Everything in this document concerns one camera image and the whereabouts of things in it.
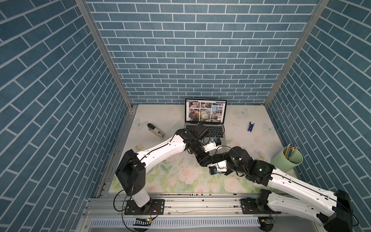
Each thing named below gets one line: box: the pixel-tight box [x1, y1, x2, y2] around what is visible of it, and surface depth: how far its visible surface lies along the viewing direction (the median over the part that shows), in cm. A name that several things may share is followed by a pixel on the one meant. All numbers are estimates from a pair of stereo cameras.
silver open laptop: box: [184, 98, 228, 140], surface depth 105 cm
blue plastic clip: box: [247, 121, 256, 133], surface depth 107 cm
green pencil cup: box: [270, 146, 304, 174], surface depth 80 cm
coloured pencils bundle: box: [284, 143, 299, 159], surface depth 80 cm
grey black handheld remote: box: [146, 122, 166, 140], surface depth 104 cm
